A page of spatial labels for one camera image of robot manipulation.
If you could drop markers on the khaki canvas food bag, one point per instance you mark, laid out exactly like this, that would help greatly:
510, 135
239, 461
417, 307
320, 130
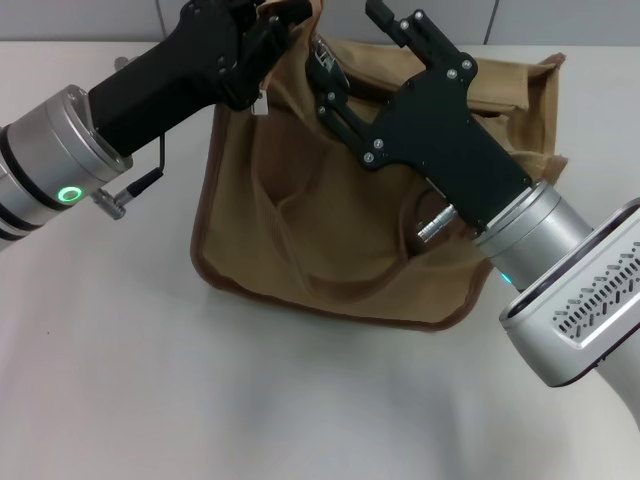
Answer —
325, 240

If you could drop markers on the silver metal zipper pull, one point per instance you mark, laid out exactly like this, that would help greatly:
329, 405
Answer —
325, 52

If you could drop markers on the white and silver right robot arm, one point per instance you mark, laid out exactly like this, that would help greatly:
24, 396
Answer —
530, 235

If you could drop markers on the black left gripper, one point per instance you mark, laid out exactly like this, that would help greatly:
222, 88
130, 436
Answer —
175, 80

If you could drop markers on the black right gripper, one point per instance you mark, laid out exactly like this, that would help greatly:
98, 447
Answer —
440, 130

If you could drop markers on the small white bag tag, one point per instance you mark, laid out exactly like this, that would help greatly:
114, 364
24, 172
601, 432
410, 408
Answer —
261, 104

